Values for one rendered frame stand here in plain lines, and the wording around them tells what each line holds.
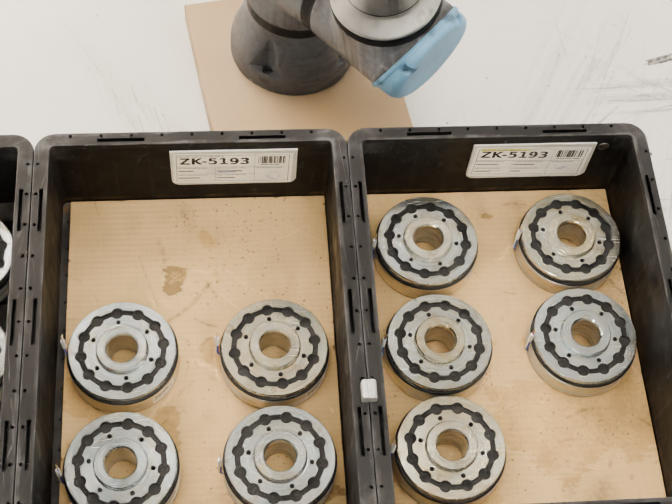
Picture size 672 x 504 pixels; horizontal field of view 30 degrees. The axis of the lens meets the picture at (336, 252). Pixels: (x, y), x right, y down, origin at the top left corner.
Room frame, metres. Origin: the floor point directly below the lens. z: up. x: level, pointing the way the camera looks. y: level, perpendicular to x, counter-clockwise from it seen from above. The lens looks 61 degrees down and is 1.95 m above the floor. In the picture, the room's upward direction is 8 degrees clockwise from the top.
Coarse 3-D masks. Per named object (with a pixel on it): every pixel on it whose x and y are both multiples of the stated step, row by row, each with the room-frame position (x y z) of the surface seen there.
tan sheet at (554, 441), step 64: (512, 192) 0.72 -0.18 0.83; (576, 192) 0.73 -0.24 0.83; (512, 256) 0.64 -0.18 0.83; (384, 320) 0.55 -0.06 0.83; (512, 320) 0.57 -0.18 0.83; (512, 384) 0.50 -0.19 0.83; (640, 384) 0.52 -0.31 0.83; (448, 448) 0.43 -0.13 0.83; (512, 448) 0.43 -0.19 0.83; (576, 448) 0.44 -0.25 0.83; (640, 448) 0.45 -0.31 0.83
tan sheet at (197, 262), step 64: (128, 256) 0.58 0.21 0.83; (192, 256) 0.59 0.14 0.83; (256, 256) 0.60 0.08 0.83; (320, 256) 0.61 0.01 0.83; (192, 320) 0.52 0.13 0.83; (320, 320) 0.54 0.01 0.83; (64, 384) 0.44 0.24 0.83; (192, 384) 0.46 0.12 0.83; (64, 448) 0.38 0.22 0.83; (192, 448) 0.39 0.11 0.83
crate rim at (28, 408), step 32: (32, 192) 0.58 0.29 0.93; (32, 224) 0.55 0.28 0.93; (352, 224) 0.60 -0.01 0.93; (32, 256) 0.52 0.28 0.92; (352, 256) 0.56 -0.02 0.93; (32, 288) 0.49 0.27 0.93; (352, 288) 0.53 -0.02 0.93; (32, 320) 0.46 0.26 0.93; (352, 320) 0.50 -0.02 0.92; (32, 352) 0.42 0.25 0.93; (352, 352) 0.47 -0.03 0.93; (32, 384) 0.40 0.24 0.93; (352, 384) 0.43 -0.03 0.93; (32, 416) 0.37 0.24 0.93; (352, 416) 0.41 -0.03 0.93; (32, 448) 0.34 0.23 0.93; (32, 480) 0.31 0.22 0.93
